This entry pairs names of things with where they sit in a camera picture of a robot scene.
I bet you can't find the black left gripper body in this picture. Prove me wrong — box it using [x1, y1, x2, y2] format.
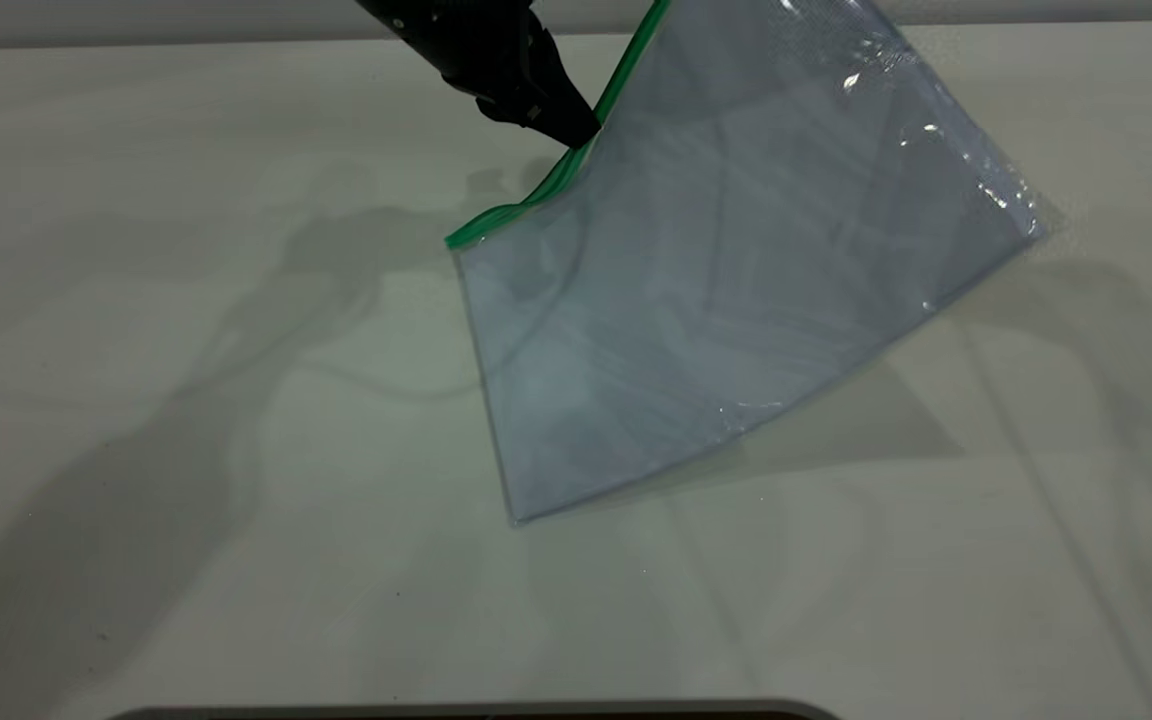
[406, 0, 553, 100]

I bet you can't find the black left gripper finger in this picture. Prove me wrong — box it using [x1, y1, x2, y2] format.
[532, 38, 604, 137]
[475, 88, 594, 152]

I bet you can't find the clear plastic zipper bag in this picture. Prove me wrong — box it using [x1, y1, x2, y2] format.
[444, 0, 1049, 527]

